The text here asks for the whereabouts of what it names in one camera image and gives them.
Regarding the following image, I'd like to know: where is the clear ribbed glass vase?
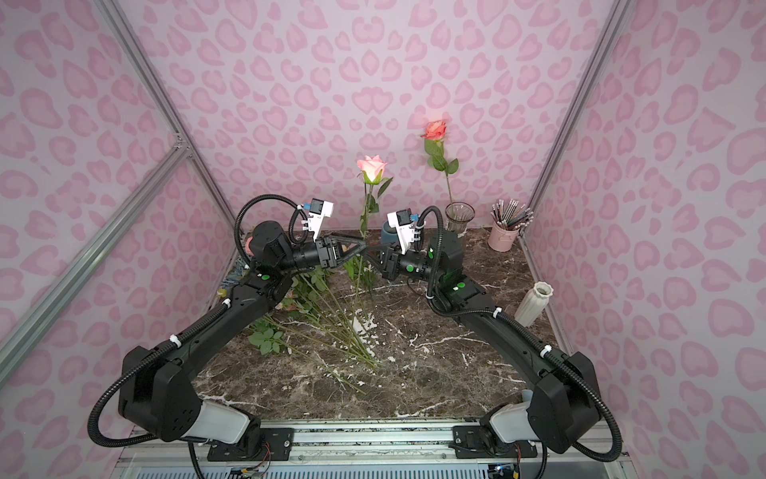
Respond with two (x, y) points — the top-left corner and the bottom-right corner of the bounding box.
(445, 202), (476, 238)

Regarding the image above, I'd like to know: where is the light pink rose with stem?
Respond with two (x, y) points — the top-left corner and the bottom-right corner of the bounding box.
(352, 154), (395, 301)

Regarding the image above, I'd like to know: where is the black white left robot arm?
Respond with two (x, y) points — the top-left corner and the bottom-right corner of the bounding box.
(87, 194), (367, 460)

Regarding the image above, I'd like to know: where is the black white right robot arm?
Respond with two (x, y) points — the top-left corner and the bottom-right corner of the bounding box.
(363, 225), (624, 463)

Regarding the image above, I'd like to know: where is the teal cylindrical vase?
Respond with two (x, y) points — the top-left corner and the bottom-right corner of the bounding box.
(380, 222), (398, 245)

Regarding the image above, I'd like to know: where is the bunch of artificial flowers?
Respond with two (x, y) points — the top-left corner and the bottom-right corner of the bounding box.
(229, 257), (379, 377)

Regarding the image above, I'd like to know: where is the white ribbed ceramic vase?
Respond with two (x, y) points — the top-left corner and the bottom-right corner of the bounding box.
(514, 281), (554, 327)

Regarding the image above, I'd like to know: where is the pink cup of straws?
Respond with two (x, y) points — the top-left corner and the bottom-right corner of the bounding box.
(488, 199), (535, 253)

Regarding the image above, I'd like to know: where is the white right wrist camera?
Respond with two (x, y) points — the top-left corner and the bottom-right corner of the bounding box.
(387, 209), (417, 253)

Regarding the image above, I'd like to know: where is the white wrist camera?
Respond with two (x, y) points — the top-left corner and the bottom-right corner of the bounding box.
(300, 199), (334, 241)
(387, 209), (417, 253)

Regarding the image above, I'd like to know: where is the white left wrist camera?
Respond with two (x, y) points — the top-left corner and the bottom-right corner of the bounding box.
(300, 199), (334, 241)

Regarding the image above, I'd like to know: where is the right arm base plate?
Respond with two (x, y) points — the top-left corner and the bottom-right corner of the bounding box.
(449, 423), (539, 460)

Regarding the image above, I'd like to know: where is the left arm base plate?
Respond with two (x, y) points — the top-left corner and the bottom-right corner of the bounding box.
(207, 427), (295, 462)

